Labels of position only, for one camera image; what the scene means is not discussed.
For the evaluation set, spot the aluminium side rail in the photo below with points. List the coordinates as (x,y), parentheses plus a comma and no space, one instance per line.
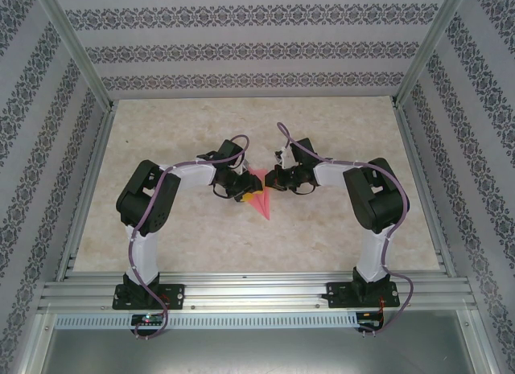
(422,189)
(90,181)

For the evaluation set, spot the right black-white robot arm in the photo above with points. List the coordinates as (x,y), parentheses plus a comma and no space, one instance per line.
(378,205)

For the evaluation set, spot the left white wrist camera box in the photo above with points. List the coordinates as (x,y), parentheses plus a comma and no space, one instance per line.
(245,169)

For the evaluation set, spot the aluminium mounting rail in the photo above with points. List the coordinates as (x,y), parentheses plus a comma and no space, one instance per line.
(249,293)

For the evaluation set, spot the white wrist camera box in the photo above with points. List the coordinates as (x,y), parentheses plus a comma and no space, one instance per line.
(283,157)
(245,169)

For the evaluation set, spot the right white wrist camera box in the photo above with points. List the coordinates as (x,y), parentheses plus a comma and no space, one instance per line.
(283,157)

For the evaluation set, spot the grey metal sheet panel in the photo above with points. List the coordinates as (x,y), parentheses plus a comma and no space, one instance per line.
(257,350)

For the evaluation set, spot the pink cloth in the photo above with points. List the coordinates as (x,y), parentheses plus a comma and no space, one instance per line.
(263,207)

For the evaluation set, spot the aluminium frame post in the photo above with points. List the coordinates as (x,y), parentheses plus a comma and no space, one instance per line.
(430,44)
(76,48)

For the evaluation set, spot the left black-white robot arm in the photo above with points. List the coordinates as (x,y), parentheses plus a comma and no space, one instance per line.
(145,207)

